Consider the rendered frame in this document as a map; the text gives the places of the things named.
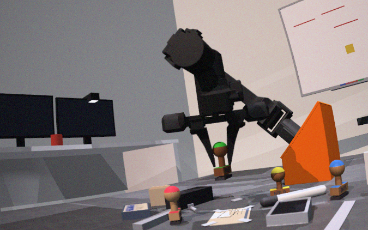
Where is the brown rubber stamp with blue knob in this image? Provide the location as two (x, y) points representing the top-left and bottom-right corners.
(329, 160), (349, 200)

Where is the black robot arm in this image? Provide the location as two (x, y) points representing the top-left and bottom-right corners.
(162, 28), (301, 144)

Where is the cream paper card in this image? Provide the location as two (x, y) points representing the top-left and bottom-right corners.
(202, 205), (254, 226)

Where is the brown rubber stamp with yellow top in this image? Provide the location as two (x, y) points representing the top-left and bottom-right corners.
(270, 167), (290, 196)

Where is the red-handled rubber stamp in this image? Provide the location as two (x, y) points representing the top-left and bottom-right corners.
(164, 186), (182, 225)

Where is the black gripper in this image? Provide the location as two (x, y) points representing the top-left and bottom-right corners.
(161, 76), (270, 167)

